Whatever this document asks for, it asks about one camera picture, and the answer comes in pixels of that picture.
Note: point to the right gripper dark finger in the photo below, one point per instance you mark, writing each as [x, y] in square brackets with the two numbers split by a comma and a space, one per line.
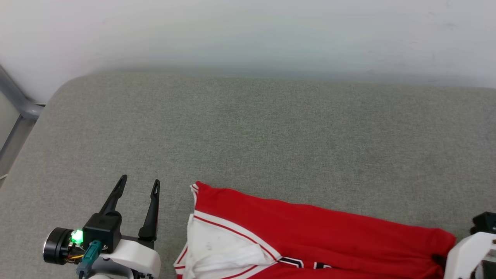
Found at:
[438, 260]

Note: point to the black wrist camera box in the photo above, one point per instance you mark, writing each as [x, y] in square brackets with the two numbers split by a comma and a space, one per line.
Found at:
[102, 228]
[484, 223]

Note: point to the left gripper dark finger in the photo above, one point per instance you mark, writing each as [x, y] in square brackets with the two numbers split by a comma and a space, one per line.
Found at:
[152, 217]
[114, 195]

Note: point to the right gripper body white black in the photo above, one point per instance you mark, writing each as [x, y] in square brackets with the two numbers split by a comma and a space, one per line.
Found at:
[471, 257]

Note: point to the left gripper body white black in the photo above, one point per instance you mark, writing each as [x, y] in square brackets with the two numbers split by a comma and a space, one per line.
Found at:
[135, 257]

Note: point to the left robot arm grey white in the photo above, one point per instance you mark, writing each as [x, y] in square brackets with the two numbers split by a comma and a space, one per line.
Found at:
[110, 276]

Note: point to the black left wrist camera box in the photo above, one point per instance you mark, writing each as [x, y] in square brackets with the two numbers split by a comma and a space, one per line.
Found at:
[102, 228]

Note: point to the red and white jersey shirt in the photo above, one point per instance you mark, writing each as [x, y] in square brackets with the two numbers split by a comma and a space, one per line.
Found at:
[310, 232]

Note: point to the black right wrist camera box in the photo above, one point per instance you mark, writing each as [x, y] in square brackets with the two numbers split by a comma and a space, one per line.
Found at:
[484, 223]

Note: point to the grey metal frame tube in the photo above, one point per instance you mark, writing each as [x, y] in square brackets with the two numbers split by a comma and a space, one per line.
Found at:
[15, 99]

